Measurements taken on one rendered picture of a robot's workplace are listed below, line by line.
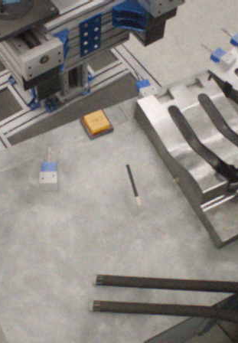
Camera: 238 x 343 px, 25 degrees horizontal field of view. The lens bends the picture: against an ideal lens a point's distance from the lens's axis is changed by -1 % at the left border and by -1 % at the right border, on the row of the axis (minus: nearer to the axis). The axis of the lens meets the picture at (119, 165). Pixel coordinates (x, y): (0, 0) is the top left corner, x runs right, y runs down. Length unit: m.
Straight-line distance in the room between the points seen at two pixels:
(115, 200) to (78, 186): 0.12
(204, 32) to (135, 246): 1.84
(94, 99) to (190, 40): 0.81
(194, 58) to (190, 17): 0.31
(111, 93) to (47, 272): 1.23
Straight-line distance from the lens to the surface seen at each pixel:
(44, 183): 1.55
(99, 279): 1.46
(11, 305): 1.48
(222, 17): 3.24
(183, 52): 3.01
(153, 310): 1.42
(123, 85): 2.55
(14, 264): 1.52
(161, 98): 1.70
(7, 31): 1.65
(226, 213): 1.54
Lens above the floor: 2.22
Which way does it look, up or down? 60 degrees down
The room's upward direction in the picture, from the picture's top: 5 degrees clockwise
